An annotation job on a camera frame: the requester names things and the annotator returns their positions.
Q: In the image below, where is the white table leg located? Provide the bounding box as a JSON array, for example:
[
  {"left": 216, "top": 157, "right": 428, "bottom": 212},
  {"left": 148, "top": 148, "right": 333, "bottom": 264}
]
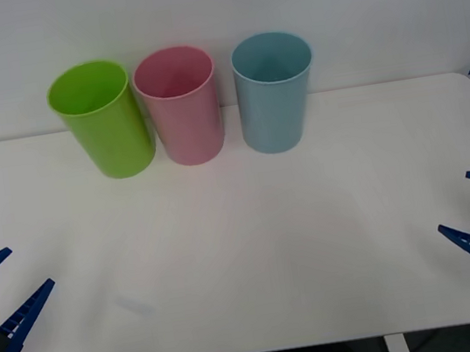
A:
[{"left": 382, "top": 331, "right": 411, "bottom": 352}]

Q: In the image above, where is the yellow-green plastic bin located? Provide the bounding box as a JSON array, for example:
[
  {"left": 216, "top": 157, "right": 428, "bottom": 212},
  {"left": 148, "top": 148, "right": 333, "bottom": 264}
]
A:
[{"left": 41, "top": 52, "right": 161, "bottom": 189}]

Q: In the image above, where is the pale blue plastic bin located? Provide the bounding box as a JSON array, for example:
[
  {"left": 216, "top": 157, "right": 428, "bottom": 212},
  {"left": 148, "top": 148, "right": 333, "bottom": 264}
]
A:
[{"left": 226, "top": 25, "right": 328, "bottom": 159}]

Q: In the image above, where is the pink plastic bin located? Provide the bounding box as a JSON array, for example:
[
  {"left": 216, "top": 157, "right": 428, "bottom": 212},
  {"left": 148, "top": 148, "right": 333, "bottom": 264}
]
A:
[{"left": 128, "top": 40, "right": 230, "bottom": 173}]

